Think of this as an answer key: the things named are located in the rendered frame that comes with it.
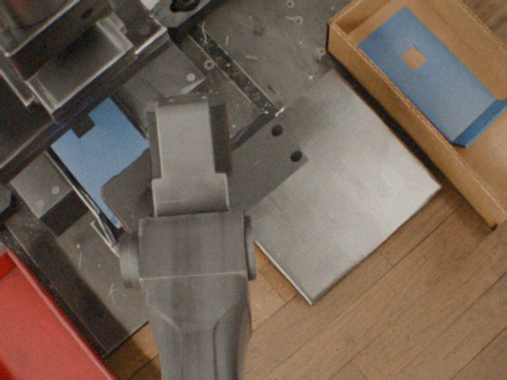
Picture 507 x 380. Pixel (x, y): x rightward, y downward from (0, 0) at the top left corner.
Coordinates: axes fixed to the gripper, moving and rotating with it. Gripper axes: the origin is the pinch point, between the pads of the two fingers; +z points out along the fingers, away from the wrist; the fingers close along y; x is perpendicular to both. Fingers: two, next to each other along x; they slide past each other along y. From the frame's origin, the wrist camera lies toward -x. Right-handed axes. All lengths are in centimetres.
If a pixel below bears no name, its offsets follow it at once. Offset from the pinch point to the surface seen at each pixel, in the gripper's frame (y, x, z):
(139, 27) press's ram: 13.1, -7.2, -8.0
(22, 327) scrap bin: -4.1, 17.1, 9.3
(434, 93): -11.3, -28.7, 4.7
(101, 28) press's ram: 15.4, -4.3, -11.4
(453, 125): -14.5, -27.9, 2.9
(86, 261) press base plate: -3.5, 7.7, 10.3
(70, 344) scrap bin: -7.9, 14.3, 7.2
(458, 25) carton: -7.5, -35.3, 4.7
